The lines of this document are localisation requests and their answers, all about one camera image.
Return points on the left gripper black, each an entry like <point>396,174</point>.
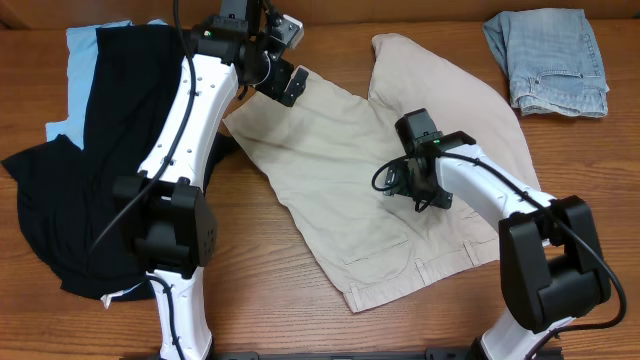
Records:
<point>279,80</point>

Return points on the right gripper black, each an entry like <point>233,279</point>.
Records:
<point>400,181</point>

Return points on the beige khaki shorts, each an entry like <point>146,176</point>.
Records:
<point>325,158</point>

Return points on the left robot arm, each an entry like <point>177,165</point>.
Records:
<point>163,215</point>

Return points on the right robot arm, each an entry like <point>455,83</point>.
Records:
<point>551,264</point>

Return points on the folded light blue jeans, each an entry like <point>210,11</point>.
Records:
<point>552,61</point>

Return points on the light blue shirt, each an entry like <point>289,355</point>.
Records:
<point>83,53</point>

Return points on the black t-shirt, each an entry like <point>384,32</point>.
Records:
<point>64,191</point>

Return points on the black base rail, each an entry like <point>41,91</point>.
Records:
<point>340,356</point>

